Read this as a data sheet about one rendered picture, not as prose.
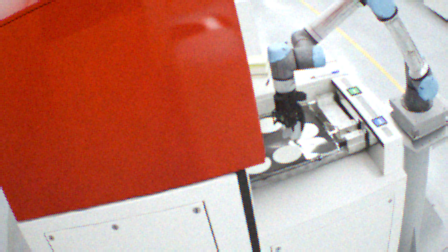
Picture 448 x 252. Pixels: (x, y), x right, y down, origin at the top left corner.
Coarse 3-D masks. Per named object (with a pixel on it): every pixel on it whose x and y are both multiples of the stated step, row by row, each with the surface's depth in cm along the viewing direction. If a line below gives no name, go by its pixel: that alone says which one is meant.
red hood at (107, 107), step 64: (0, 0) 145; (64, 0) 117; (128, 0) 122; (192, 0) 126; (0, 64) 118; (64, 64) 124; (128, 64) 129; (192, 64) 133; (0, 128) 126; (64, 128) 132; (128, 128) 136; (192, 128) 140; (256, 128) 144; (64, 192) 140; (128, 192) 144
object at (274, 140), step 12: (312, 120) 224; (276, 132) 222; (324, 132) 216; (264, 144) 217; (276, 144) 216; (288, 144) 214; (300, 144) 212; (312, 144) 211; (324, 144) 209; (300, 156) 206; (312, 156) 205; (276, 168) 203
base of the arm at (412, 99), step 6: (408, 90) 216; (414, 90) 213; (408, 96) 216; (414, 96) 214; (408, 102) 217; (414, 102) 215; (420, 102) 213; (426, 102) 214; (414, 108) 215; (420, 108) 214
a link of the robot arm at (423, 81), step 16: (368, 0) 179; (384, 0) 177; (384, 16) 179; (400, 32) 185; (400, 48) 191; (416, 48) 191; (416, 64) 192; (416, 80) 196; (432, 80) 193; (432, 96) 197
